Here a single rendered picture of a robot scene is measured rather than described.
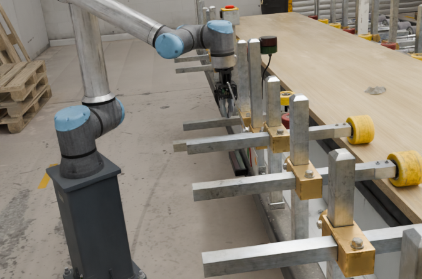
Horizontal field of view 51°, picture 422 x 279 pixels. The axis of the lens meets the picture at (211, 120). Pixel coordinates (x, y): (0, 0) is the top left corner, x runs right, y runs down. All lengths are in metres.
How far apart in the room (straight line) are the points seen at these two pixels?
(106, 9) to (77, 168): 0.68
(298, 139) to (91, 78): 1.18
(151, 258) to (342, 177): 1.73
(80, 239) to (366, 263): 1.46
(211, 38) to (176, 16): 7.49
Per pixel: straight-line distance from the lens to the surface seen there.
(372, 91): 1.77
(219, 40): 1.60
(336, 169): 0.77
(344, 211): 0.82
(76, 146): 1.91
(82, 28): 1.94
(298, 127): 1.00
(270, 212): 1.36
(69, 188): 1.90
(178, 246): 2.45
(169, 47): 1.53
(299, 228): 1.12
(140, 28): 1.60
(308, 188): 0.98
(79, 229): 2.02
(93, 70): 1.97
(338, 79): 1.96
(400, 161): 1.08
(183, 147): 1.47
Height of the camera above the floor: 1.44
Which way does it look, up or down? 20 degrees down
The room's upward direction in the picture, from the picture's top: 5 degrees counter-clockwise
